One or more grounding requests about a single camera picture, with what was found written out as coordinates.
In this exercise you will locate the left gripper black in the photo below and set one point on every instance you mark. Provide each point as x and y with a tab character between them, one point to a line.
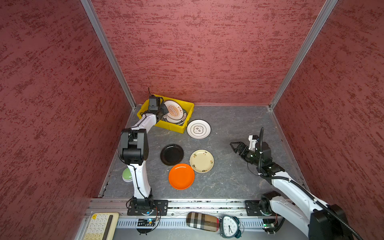
165	111

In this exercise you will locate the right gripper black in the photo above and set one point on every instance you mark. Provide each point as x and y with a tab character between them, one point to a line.
244	148

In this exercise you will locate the orange sunburst plate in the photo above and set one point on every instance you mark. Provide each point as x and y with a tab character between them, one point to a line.
175	114

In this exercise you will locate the green rim HAO SHI plate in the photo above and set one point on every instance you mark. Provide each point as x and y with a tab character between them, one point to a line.
183	118

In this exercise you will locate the cream yellow plate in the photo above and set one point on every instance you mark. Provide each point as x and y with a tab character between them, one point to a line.
201	161

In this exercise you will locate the white flower motif plate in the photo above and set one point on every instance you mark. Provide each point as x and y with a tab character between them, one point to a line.
199	129

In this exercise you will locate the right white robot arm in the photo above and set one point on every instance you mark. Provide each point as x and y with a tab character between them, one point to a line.
312	216

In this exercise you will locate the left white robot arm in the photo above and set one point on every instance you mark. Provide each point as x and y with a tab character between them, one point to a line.
133	151

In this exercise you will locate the yellow plastic bin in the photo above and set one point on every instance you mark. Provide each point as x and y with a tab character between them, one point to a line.
177	127

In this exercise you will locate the black plate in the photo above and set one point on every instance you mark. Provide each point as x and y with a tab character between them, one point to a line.
172	154

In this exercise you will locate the green push button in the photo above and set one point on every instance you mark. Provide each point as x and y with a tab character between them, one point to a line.
127	175

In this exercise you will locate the teal alarm clock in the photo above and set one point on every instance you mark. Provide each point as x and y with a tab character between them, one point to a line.
230	227

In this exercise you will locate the right circuit board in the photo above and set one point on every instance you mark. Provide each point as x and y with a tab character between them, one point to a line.
270	223

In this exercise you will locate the circuit board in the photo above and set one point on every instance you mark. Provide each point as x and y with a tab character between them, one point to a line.
146	223
270	223

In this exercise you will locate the plaid glasses case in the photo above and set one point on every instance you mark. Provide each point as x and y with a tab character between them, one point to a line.
203	222

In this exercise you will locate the left circuit board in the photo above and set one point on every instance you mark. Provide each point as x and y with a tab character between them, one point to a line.
146	223

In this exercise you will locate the cream calculator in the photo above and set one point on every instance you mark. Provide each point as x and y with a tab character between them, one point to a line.
102	226

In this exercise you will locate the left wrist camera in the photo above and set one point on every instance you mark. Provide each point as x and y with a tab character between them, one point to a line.
154	103

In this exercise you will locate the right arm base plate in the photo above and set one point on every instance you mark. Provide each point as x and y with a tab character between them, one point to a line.
257	208

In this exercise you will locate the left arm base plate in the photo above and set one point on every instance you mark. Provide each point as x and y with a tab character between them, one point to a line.
145	207

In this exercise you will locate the aluminium corner post left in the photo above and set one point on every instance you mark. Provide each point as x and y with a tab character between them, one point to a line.
92	15

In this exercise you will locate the aluminium corner post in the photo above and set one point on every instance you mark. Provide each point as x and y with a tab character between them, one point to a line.
92	15
317	26

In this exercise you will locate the aluminium corner post right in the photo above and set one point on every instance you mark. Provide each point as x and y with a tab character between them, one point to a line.
317	26

